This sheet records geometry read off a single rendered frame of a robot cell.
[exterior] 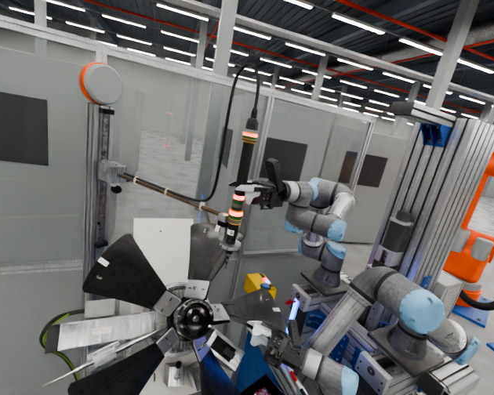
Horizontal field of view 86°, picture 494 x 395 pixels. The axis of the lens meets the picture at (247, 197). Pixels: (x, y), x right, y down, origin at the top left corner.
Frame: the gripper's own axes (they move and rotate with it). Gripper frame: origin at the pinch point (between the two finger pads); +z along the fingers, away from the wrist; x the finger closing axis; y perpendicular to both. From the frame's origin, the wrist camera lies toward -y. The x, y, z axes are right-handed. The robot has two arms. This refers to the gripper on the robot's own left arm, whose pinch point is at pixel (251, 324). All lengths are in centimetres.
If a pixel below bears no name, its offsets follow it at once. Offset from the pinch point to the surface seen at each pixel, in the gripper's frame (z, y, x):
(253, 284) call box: 16.0, -36.8, 14.9
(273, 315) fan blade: -4.1, -10.8, 2.3
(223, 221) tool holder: 15.0, 1.4, -35.3
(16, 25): 110, 8, -87
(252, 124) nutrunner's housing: 11, -2, -66
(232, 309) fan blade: 8.2, -0.5, -1.3
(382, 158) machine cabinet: -21, -458, -3
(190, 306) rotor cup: 16.8, 13.0, -8.6
